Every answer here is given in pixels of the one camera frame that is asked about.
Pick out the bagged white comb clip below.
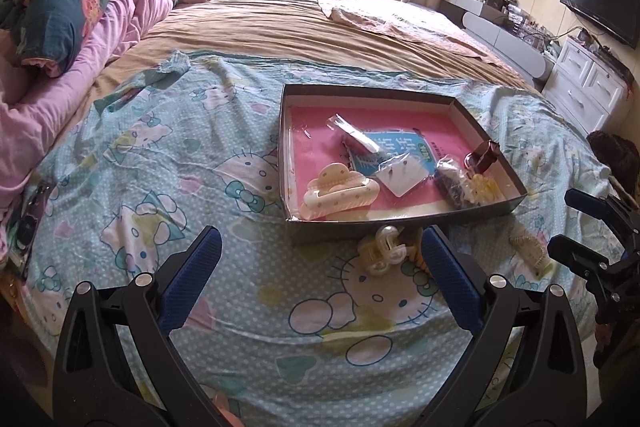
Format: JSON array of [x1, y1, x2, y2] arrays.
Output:
[[509, 225, 553, 277]]

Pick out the maroon strap wristwatch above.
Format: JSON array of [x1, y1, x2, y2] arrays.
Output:
[[464, 140, 501, 174]]

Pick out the clear bag dark hairpiece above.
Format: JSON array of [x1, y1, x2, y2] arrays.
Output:
[[433, 155, 477, 210]]

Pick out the white card earrings bag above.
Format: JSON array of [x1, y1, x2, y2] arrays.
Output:
[[374, 153, 430, 198]]

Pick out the pearl white hair claw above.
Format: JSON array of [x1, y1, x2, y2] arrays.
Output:
[[357, 225, 408, 277]]

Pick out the bagged red cherry earrings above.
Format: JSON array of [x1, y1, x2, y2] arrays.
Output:
[[326, 114, 388, 158]]

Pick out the white dresser drawers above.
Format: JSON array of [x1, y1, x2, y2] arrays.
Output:
[[542, 37, 632, 136]]

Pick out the hello kitty blue bedsheet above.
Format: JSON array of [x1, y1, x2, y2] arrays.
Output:
[[23, 51, 620, 426]]

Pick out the pink Chinese workbook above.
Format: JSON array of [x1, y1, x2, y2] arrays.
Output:
[[281, 105, 501, 222]]

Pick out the white grey vanity desk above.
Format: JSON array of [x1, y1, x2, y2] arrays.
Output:
[[438, 0, 552, 84]]

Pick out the pink thin blanket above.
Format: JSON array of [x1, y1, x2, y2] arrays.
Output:
[[317, 0, 500, 65]]

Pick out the dark cardboard tray box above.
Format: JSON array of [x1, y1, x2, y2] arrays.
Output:
[[279, 84, 526, 244]]

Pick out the pink quilt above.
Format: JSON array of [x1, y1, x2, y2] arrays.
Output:
[[1, 0, 177, 212]]

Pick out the dark floral pillow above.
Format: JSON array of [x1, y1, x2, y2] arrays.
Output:
[[1, 0, 108, 78]]

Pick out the tan bed blanket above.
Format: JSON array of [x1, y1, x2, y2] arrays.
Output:
[[65, 0, 528, 129]]

